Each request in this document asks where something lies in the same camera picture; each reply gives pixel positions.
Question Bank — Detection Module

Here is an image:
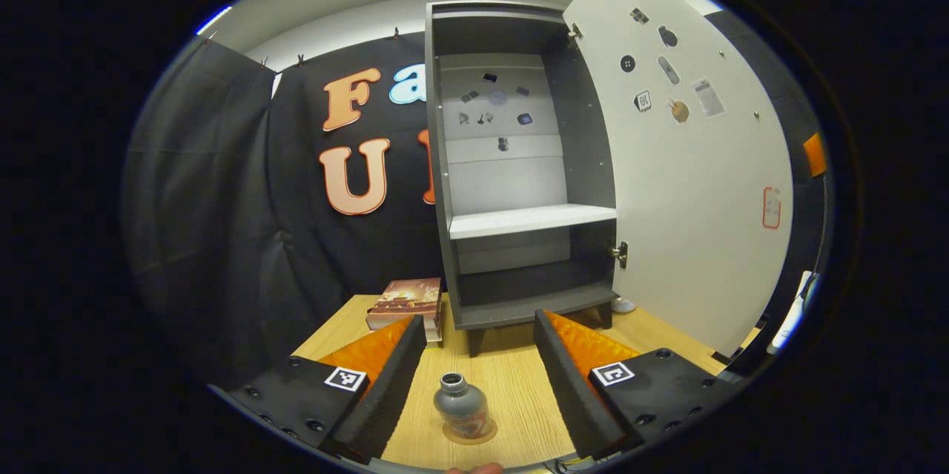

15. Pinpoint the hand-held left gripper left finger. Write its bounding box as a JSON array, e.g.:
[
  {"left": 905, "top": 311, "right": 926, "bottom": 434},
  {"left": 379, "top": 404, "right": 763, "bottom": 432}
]
[{"left": 210, "top": 315, "right": 429, "bottom": 464}]

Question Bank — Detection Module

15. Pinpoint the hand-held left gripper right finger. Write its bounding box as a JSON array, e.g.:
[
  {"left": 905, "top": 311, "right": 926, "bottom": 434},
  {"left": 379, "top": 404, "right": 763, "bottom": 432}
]
[{"left": 534, "top": 309, "right": 731, "bottom": 460}]

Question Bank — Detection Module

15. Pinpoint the grey bottle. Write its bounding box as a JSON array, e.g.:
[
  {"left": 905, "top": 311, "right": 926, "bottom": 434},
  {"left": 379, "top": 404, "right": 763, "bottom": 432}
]
[{"left": 433, "top": 372, "right": 492, "bottom": 439}]

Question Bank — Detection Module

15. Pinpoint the brown round coaster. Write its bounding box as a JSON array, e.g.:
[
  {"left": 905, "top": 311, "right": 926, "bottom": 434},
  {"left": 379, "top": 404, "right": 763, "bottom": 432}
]
[{"left": 443, "top": 418, "right": 499, "bottom": 446}]

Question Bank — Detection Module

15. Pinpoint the grey cabinet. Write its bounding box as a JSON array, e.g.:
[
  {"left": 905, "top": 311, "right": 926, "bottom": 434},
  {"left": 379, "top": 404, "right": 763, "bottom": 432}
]
[{"left": 424, "top": 1, "right": 620, "bottom": 356}]

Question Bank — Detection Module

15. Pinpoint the white cabinet door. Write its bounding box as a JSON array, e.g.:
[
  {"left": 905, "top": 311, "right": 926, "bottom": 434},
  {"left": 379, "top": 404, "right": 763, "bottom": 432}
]
[{"left": 562, "top": 0, "right": 796, "bottom": 356}]

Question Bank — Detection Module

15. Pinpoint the brown cover book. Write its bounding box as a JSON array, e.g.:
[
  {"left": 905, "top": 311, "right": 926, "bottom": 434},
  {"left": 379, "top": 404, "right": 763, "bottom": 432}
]
[{"left": 366, "top": 277, "right": 446, "bottom": 345}]

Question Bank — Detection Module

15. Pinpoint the black backdrop cloth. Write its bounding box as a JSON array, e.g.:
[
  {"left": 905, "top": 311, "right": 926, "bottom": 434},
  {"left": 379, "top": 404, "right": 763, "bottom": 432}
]
[{"left": 121, "top": 10, "right": 835, "bottom": 386}]

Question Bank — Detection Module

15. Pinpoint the long ceiling light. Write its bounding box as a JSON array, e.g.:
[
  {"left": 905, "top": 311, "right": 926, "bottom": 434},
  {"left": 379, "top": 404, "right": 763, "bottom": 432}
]
[{"left": 195, "top": 5, "right": 233, "bottom": 36}]

